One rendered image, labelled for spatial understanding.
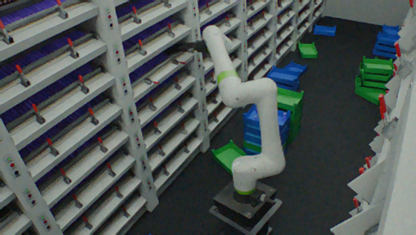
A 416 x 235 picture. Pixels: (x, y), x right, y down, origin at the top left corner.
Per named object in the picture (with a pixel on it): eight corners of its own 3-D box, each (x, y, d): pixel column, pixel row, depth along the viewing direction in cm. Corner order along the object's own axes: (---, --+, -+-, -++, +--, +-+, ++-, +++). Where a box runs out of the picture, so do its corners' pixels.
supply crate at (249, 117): (290, 119, 260) (290, 110, 255) (280, 134, 246) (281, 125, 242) (255, 108, 273) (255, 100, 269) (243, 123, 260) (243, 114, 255)
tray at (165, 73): (192, 59, 234) (195, 47, 227) (133, 104, 193) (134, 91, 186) (169, 45, 238) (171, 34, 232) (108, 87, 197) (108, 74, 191)
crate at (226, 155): (255, 166, 266) (255, 159, 262) (235, 178, 258) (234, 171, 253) (232, 146, 287) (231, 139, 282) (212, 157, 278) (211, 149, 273)
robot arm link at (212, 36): (223, 86, 185) (241, 76, 181) (212, 77, 176) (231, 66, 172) (206, 38, 203) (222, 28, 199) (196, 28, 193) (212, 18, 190)
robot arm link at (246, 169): (264, 190, 187) (264, 164, 176) (237, 198, 184) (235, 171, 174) (257, 175, 197) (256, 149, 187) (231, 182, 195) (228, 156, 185)
